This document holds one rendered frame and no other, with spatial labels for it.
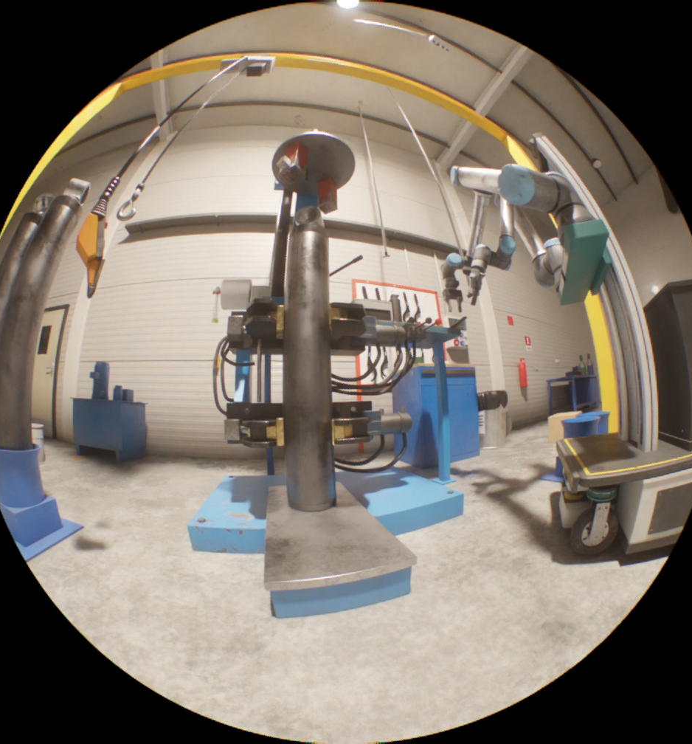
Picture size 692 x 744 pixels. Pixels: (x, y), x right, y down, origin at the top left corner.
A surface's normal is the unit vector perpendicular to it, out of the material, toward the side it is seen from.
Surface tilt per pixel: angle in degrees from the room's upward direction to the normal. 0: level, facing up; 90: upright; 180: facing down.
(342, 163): 180
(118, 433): 90
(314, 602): 90
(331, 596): 90
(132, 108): 174
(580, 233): 90
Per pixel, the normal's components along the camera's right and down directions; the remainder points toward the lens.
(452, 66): 0.07, 0.96
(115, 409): 0.27, -0.15
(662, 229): -0.96, 0.00
